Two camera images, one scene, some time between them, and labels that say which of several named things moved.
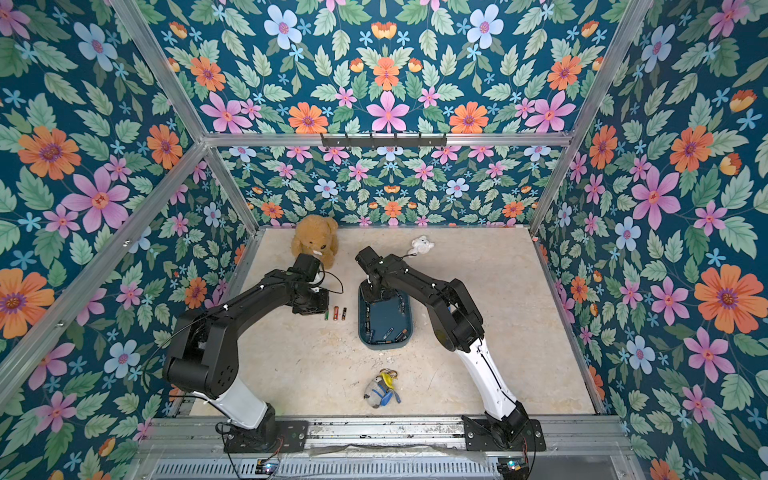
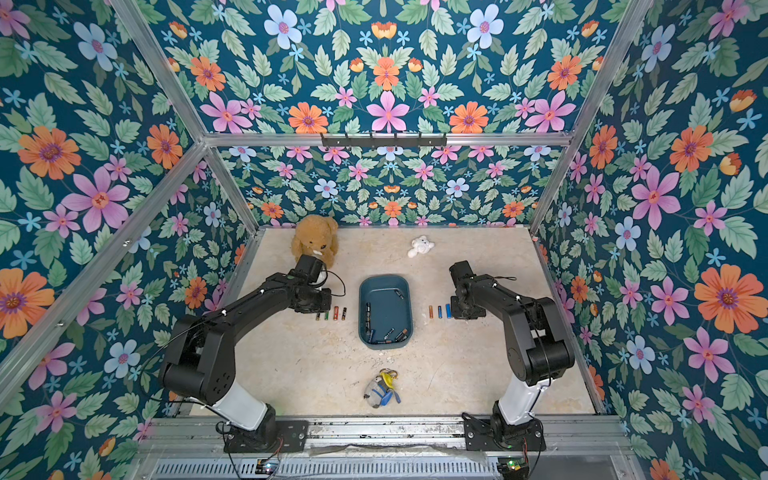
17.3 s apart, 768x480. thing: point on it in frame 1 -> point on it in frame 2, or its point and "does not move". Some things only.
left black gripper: x=324 y=305 does not move
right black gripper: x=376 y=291 -> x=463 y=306
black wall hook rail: x=384 y=142 does not move
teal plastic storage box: x=385 y=324 does not move
